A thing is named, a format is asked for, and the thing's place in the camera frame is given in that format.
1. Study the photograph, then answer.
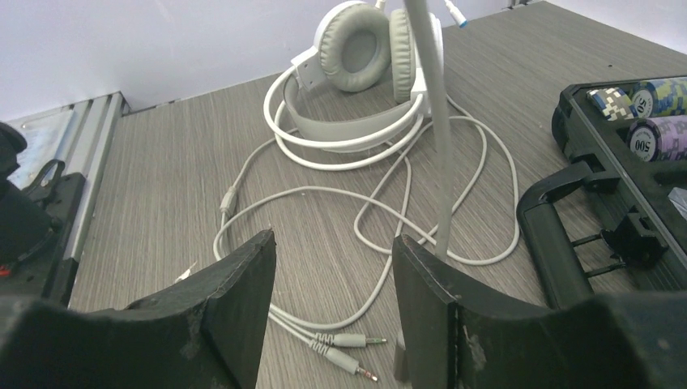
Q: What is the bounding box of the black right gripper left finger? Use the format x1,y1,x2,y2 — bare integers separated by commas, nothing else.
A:
1,229,276,388

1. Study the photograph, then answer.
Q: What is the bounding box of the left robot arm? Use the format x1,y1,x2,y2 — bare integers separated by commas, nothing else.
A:
1,122,86,306

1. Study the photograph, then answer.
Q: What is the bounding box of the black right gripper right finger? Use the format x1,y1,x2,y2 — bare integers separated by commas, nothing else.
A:
392,235,686,388

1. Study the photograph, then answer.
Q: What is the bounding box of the black poker chip case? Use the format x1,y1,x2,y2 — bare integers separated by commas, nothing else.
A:
516,82,686,309

